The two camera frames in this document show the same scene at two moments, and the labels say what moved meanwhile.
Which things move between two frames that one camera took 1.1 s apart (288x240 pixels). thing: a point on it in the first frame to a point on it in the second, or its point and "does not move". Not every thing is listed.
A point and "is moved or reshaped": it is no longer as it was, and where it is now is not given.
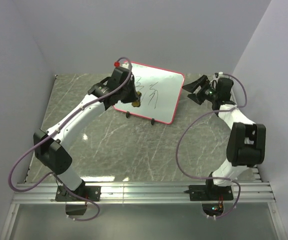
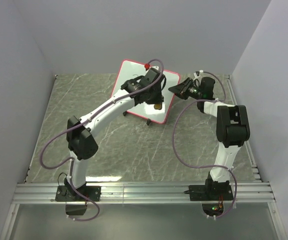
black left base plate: x=91 y=193 does not move
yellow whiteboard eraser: x=137 y=103 is moved or reshaped
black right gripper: x=203 y=81 to x=181 y=89
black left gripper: x=133 y=98 to x=159 y=100
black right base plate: x=210 y=192 does not move
